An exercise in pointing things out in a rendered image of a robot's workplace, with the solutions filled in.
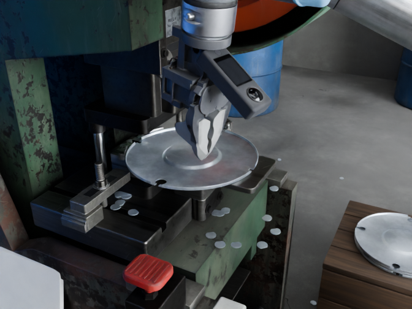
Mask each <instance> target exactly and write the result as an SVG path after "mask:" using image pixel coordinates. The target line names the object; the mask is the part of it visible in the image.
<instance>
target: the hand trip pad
mask: <svg viewBox="0 0 412 309"><path fill-rule="evenodd" d="M173 273H174V270H173V266H172V264H171V263H169V262H167V261H164V260H162V259H158V258H156V257H153V256H150V255H148V254H140V255H138V256H136V257H135V258H134V259H133V260H132V261H131V262H130V263H129V264H128V265H127V266H126V267H125V268H124V270H123V278H124V280H125V281H126V282H127V283H130V284H133V285H134V286H137V287H140V288H142V289H144V290H145V292H146V293H152V292H155V291H158V290H160V289H161V288H162V287H163V286H164V285H165V284H166V283H167V282H168V280H169V279H170V278H171V276H172V275H173Z"/></svg>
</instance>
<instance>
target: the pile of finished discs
mask: <svg viewBox="0 0 412 309"><path fill-rule="evenodd" d="M354 241H355V244H356V246H357V249H358V250H359V252H360V253H361V254H362V255H363V257H364V258H366V259H367V260H368V261H369V262H371V263H372V264H374V265H375V266H377V267H379V268H381V269H383V270H385V271H387V272H389V273H392V274H394V275H396V273H400V274H399V276H401V277H405V278H412V218H411V217H409V216H408V215H405V214H401V213H376V214H372V215H369V216H366V217H365V218H363V219H361V220H360V221H359V222H358V224H357V227H356V228H355V232H354Z"/></svg>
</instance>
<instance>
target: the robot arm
mask: <svg viewBox="0 0 412 309"><path fill-rule="evenodd" d="M274 1H281V2H288V3H291V4H296V5H297V6H301V7H305V6H312V7H325V6H327V7H330V8H331V9H334V10H335V11H337V12H339V13H341V14H343V15H345V16H346V17H348V18H350V19H352V20H354V21H356V22H358V23H360V24H362V25H364V26H366V27H367V28H369V29H371V30H373V31H375V32H377V33H379V34H381V35H382V36H384V37H387V38H388V39H390V40H392V41H394V42H396V43H398V44H400V45H401V46H403V47H405V48H407V49H409V50H411V51H412V0H274ZM237 2H238V0H182V7H181V26H179V25H175V26H172V36H175V37H177V38H179V44H178V56H176V57H177V58H178V59H177V58H176V57H175V58H171V59H170V62H169V65H168V66H164V67H162V95H161V98H163V99H165V100H167V101H168V102H170V104H172V105H173V106H175V107H177V108H179V109H181V108H183V107H184V108H186V109H188V111H187V113H186V119H185V122H177V123H176V125H175V130H176V132H177V134H178V135H179V136H181V137H182V138H183V139H184V140H185V141H187V142H188V143H189V144H190V145H191V146H192V149H193V152H194V154H195V155H196V157H197V158H198V159H200V160H201V161H202V160H203V159H205V158H206V157H207V156H208V155H209V154H210V153H211V151H212V149H213V147H214V146H215V144H216V142H217V140H218V138H219V136H220V134H221V130H223V129H224V125H225V124H226V120H227V118H228V115H229V112H230V109H231V104H232V105H233V106H234V107H235V108H236V110H237V111H238V112H239V114H241V116H242V117H243V118H244V119H246V120H249V119H251V118H253V117H255V116H257V115H258V114H260V113H262V112H265V111H266V110H267V108H268V107H269V106H270V105H271V103H272V100H271V99H270V98H269V97H268V95H266V93H265V92H264V91H263V90H262V89H261V87H260V86H259V85H258V84H257V83H256V82H255V81H254V80H253V78H252V77H251V76H250V75H249V74H248V73H247V71H246V70H244V68H243V67H242V66H241V65H240V64H239V63H238V61H237V60H236V59H235V58H234V57H233V56H232V55H231V54H230V52H229V51H228V50H227V49H226V48H227V47H228V46H230V44H231V39H232V33H233V32H234V28H235V19H236V13H237ZM172 59H175V61H172ZM174 66H175V67H174ZM171 67H174V68H171ZM165 78H166V87H165Z"/></svg>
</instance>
